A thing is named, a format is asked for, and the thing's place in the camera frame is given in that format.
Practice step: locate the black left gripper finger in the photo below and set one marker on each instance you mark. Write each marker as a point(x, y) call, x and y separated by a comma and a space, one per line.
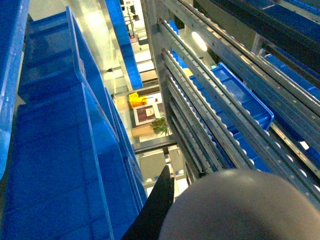
point(148, 223)

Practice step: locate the blue bin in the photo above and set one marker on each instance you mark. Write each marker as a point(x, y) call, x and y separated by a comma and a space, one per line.
point(72, 173)
point(241, 112)

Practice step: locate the metal roller shelf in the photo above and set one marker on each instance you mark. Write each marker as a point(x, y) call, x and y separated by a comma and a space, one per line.
point(206, 147)

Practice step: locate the beige plastic dustpan tray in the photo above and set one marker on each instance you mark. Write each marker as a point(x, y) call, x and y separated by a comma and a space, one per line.
point(241, 205)

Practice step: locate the blue bin left front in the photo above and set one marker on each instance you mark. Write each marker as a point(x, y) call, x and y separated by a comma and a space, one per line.
point(72, 173)

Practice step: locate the green potted plant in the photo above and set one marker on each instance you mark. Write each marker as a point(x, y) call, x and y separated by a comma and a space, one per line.
point(159, 126)

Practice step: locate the blue bin centre front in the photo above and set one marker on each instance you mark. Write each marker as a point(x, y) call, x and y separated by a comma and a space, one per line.
point(241, 112)

